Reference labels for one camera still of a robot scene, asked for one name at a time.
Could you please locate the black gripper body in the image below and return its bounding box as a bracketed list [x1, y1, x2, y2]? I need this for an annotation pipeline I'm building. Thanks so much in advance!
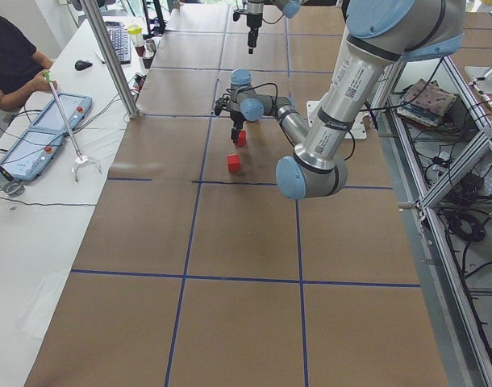
[246, 2, 263, 29]
[230, 111, 246, 130]

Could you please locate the red block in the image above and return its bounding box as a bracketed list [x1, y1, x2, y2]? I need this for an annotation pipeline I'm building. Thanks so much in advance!
[236, 130, 247, 148]
[227, 154, 242, 173]

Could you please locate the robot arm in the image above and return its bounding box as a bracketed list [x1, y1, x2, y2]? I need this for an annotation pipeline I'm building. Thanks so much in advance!
[214, 1, 465, 199]
[245, 0, 302, 55]

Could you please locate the yellow lid cup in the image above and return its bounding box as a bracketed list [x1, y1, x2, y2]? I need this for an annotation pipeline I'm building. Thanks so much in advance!
[127, 24, 144, 48]

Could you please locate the black keyboard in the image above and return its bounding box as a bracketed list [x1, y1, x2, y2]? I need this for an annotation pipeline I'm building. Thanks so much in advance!
[107, 27, 131, 65]

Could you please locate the grabber reacher stick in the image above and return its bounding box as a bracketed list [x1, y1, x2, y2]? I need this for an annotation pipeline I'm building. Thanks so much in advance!
[42, 70, 102, 183]

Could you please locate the blue teach pendant far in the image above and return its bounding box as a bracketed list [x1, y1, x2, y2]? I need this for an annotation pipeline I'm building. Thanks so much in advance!
[30, 92, 94, 132]

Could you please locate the blue teach pendant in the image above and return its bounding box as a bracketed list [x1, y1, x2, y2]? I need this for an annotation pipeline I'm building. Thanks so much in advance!
[30, 92, 94, 132]
[0, 129, 64, 181]

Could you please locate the black computer mouse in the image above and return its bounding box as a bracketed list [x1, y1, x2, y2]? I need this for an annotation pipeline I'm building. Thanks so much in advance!
[74, 60, 93, 71]

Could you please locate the stack of books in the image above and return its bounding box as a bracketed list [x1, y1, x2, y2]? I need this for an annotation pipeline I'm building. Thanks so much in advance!
[396, 79, 457, 127]

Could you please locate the blue teach pendant near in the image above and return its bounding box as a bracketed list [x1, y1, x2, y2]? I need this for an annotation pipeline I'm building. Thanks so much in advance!
[0, 129, 64, 181]

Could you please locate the seated person black shirt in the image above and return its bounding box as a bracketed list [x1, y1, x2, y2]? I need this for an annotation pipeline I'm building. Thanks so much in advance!
[0, 16, 53, 112]

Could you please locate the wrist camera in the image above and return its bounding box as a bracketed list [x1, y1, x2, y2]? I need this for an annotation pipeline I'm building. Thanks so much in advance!
[232, 9, 248, 22]
[213, 94, 231, 116]

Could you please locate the white camera stand base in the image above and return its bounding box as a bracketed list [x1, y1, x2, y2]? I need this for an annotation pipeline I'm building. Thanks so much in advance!
[306, 99, 368, 141]

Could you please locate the aluminium profile post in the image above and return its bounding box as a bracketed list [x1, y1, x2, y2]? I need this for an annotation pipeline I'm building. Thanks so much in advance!
[80, 0, 139, 119]

